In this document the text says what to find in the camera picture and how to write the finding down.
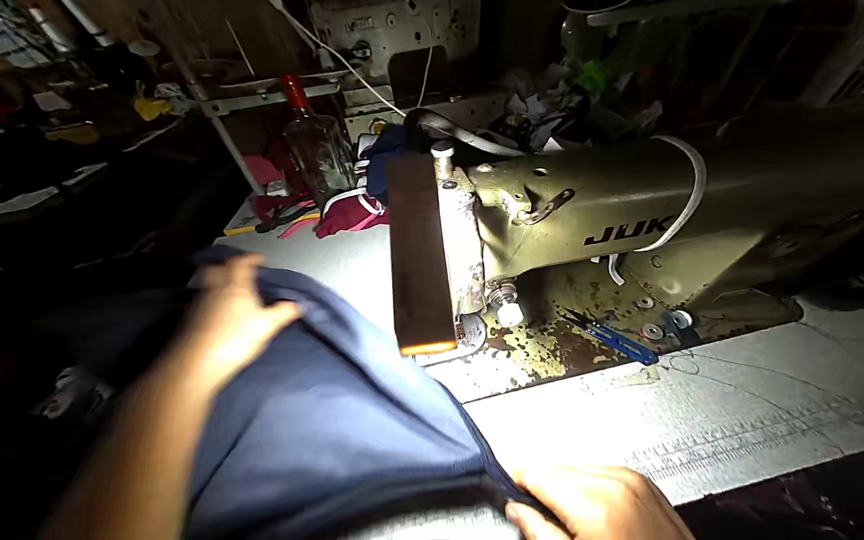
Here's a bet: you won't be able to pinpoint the navy blue fabric garment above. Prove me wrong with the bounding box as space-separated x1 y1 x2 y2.
183 246 564 540

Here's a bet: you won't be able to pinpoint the blue thread snips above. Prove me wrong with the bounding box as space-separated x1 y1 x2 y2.
558 306 660 367

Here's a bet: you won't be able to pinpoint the maroon cloth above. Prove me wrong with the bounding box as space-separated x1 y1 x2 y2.
314 187 390 240

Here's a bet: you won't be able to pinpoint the white cord loop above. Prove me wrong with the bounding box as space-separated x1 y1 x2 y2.
609 135 708 288

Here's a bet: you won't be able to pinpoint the glass bottle with red cap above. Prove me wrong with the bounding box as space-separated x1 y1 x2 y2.
282 74 358 209

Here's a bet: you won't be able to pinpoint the thin white cable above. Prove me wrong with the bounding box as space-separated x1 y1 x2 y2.
268 0 436 118

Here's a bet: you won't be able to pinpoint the grey sewing machine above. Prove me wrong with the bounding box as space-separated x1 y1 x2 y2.
307 0 510 144

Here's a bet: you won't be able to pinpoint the person's right hand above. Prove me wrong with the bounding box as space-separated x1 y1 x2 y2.
505 465 696 540

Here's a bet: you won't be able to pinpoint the metal rack frame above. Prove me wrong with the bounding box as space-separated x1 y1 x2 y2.
143 15 343 198

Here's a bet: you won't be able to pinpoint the person's left hand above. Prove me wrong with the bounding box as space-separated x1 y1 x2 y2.
183 252 304 397

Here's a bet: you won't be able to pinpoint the crumpled navy cloth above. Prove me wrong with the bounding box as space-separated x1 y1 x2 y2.
363 123 409 205

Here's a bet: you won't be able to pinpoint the loose dark thread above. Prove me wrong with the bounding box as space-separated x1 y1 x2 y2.
658 346 864 421

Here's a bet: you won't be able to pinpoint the pile of fabric scraps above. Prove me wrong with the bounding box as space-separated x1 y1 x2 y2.
498 58 664 154

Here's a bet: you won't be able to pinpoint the yellow crumpled cloth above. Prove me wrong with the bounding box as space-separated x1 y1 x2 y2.
133 81 175 123

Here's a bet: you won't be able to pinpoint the dark brown flat bar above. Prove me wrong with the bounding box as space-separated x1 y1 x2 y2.
387 153 459 357

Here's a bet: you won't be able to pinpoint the olive green sewing machine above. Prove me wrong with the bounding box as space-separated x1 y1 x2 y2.
405 108 864 406

